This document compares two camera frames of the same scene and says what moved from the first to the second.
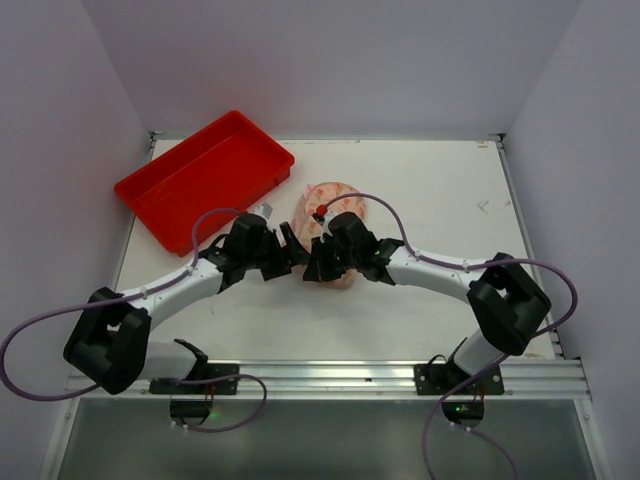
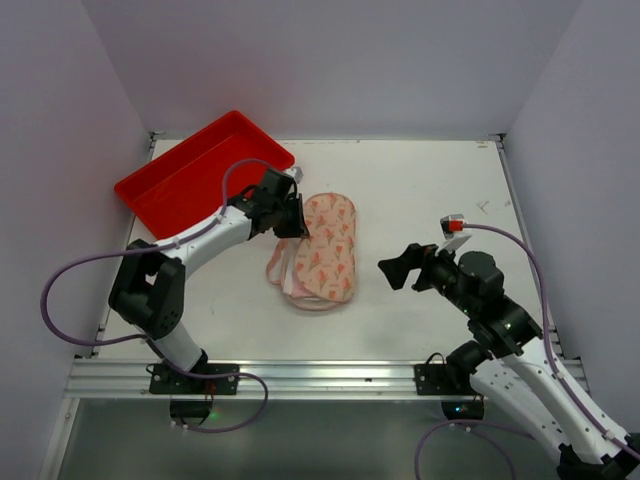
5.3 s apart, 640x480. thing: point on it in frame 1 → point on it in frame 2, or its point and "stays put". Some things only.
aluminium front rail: [548, 379] stays put
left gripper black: [275, 255] → [291, 216]
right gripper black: [324, 258] → [417, 268]
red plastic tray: [228, 163] stays put
